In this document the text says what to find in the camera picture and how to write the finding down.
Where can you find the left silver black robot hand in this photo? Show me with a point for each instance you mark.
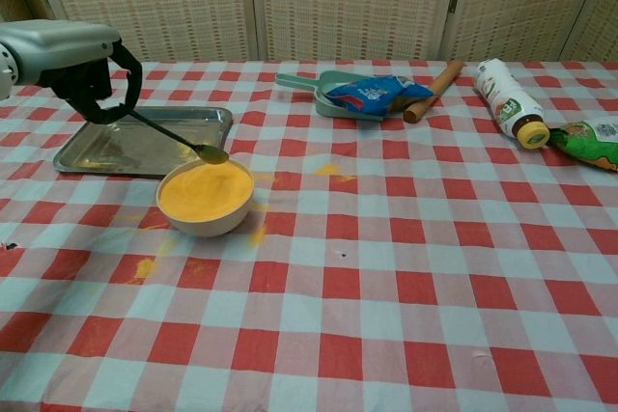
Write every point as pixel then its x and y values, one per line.
pixel 63 50

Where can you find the black spoon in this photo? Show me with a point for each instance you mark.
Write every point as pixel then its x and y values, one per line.
pixel 215 155

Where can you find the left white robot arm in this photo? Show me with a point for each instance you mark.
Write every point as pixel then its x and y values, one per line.
pixel 6 74

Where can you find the rectangular metal tray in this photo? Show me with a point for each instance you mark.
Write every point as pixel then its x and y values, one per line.
pixel 145 151

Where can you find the bowl of yellow powder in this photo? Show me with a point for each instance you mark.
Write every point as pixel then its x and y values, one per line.
pixel 207 227

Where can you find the yellow powder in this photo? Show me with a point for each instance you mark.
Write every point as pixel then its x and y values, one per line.
pixel 203 192

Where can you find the woven bamboo folding screen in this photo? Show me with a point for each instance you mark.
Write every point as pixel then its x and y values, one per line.
pixel 289 7

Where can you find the green plastic dustpan scoop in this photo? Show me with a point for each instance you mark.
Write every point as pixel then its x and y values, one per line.
pixel 299 81

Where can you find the blue snack bag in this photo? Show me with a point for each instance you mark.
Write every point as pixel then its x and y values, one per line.
pixel 372 93

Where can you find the brown wooden rolling pin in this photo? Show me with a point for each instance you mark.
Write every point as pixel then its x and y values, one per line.
pixel 420 110

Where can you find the red white checkered tablecloth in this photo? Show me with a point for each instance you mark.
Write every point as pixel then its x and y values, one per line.
pixel 338 310

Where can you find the white bottle yellow cap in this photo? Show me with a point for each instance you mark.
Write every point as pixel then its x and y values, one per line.
pixel 502 98

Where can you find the green snack bag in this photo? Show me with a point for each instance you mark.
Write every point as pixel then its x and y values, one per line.
pixel 589 146

